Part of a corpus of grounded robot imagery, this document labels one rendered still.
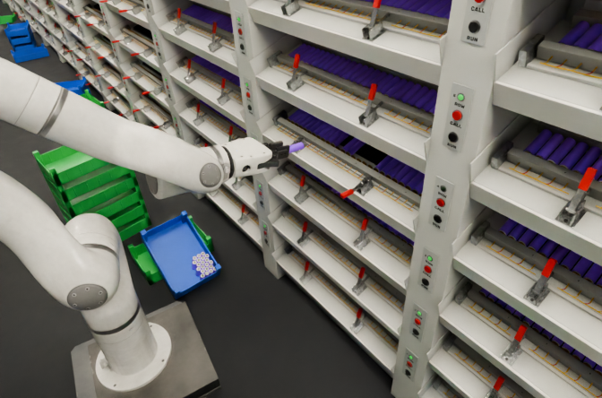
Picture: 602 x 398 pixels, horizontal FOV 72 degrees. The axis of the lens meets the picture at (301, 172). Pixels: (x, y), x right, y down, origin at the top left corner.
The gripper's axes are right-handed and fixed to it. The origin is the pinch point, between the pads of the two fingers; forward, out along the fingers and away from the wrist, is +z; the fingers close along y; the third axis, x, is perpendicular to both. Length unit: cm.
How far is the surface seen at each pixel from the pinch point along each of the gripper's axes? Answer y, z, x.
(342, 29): -7.1, 8.0, -29.7
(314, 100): 1.9, 11.6, -10.5
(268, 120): 26.9, 16.8, 4.8
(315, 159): 3.4, 16.6, 7.7
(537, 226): -55, 11, -8
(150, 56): 123, 18, 8
